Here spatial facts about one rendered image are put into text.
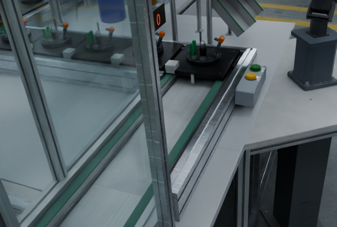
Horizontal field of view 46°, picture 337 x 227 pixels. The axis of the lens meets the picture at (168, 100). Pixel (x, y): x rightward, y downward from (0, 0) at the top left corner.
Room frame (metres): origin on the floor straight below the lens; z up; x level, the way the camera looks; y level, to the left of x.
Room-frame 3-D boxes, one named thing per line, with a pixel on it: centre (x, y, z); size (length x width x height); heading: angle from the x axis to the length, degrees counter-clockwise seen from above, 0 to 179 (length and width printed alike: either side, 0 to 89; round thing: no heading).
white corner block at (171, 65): (1.40, -0.03, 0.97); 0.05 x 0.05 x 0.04; 64
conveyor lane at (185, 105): (1.19, 0.00, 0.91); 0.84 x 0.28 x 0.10; 154
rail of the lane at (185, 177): (1.13, -0.17, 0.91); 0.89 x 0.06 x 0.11; 154
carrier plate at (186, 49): (1.44, -0.16, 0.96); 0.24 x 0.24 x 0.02; 64
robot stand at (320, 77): (1.38, -0.59, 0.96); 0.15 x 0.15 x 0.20; 11
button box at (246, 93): (1.27, -0.31, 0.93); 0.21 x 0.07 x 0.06; 154
